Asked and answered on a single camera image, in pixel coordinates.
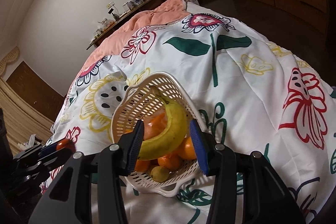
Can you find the white perforated plastic basket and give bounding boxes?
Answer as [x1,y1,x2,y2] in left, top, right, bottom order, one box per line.
[111,72,207,197]

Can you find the bagged oranges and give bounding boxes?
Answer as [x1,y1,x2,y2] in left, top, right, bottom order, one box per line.
[143,111,167,140]

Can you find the small yellow-green lemon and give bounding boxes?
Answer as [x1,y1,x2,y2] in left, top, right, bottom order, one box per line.
[150,166,170,183]

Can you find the orange in basket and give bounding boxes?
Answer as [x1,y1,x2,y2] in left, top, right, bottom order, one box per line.
[175,137,197,160]

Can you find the large orange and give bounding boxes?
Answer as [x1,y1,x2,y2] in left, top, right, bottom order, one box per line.
[134,160,151,173]

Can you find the floral white duvet cover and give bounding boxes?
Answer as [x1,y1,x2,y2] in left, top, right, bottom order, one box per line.
[49,4,335,223]

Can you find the beige curtain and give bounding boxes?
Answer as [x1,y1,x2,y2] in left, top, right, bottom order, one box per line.
[1,62,53,154]

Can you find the small orange behind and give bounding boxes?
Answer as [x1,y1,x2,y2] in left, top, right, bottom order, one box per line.
[56,138,76,153]

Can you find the mandarin orange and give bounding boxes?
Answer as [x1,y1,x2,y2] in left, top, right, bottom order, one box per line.
[157,153,183,171]

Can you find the pink quilt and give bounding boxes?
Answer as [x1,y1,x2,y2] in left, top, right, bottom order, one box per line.
[79,0,189,73]

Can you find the wooden headboard shelf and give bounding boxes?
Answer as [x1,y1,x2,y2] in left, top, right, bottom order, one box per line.
[86,0,167,50]

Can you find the yellow banana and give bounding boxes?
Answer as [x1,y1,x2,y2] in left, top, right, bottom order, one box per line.
[137,85,189,161]

